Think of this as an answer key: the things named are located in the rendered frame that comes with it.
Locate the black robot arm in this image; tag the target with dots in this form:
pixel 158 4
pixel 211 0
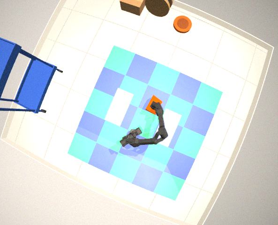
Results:
pixel 135 142

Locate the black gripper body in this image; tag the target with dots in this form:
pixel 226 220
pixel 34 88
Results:
pixel 137 131

